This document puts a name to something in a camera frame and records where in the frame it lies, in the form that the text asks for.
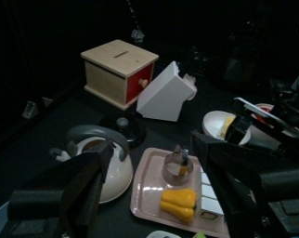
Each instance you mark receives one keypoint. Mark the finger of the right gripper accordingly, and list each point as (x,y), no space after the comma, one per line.
(263,113)
(238,130)

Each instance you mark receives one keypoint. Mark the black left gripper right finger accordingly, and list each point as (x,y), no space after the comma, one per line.
(242,186)

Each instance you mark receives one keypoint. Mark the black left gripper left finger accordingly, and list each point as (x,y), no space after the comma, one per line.
(68,189)

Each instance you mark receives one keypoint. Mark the red toy pan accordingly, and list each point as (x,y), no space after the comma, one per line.
(264,108)

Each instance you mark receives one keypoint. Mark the yellow toy food piece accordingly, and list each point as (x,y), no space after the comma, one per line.
(227,124)

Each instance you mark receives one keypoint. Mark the white bowl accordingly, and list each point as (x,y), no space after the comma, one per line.
(214,124)

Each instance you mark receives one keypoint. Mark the yellow toy bell pepper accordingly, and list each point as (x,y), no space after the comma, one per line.
(179,201)

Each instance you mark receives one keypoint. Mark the small metal cup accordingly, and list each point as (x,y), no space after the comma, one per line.
(177,169)

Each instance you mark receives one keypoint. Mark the green toy vegetable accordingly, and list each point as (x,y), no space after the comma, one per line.
(199,235)

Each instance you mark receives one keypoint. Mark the pink plastic tray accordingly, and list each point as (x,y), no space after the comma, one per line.
(149,189)

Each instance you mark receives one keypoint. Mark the white toy knife block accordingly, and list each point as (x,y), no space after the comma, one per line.
(163,96)

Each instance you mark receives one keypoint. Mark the black round kettle lid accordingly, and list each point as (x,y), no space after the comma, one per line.
(128,133)

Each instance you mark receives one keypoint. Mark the metal frame corner bracket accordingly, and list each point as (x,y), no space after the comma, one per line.
(137,35)

